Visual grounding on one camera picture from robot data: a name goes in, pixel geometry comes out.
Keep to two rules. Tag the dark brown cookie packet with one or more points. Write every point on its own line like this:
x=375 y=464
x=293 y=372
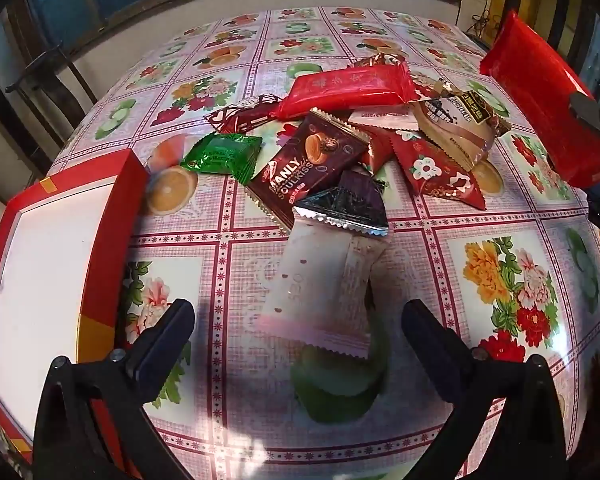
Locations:
x=305 y=170

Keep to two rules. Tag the black triangular snack packet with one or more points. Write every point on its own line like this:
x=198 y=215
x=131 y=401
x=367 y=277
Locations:
x=350 y=205

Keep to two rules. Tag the pale pink snack packet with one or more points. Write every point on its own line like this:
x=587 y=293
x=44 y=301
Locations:
x=382 y=120

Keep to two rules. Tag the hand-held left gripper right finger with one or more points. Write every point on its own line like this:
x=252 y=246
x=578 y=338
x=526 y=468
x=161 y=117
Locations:
x=430 y=340

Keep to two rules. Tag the red flower-print snack packet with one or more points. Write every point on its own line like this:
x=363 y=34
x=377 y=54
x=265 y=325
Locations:
x=430 y=170

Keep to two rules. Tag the red heart-patterned candy packet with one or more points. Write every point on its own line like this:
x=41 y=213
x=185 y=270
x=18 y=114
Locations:
x=240 y=117

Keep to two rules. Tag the small red snack packet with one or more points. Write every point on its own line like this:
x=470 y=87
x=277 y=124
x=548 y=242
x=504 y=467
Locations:
x=376 y=152

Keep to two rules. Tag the long red snack packet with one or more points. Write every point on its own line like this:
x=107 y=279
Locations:
x=350 y=90
x=530 y=85

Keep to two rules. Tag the brown gold snack packet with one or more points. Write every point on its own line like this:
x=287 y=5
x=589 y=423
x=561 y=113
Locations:
x=380 y=60

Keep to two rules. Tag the dark wooden chair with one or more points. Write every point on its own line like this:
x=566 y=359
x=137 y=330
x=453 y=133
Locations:
x=40 y=67
x=560 y=0

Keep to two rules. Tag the red cardboard box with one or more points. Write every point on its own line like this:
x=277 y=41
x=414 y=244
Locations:
x=45 y=260

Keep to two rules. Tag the pink white snack packet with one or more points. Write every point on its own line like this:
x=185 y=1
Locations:
x=320 y=285

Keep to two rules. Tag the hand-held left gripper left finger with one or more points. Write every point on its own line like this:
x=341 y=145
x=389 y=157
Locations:
x=164 y=336

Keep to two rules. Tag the red gold patterned packet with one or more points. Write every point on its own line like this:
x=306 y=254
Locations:
x=425 y=87

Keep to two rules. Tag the beige bread packet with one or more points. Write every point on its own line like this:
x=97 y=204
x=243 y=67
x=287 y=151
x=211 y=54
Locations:
x=455 y=130

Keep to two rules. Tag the green snack packet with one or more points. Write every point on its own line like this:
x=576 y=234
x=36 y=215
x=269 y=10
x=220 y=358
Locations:
x=225 y=156

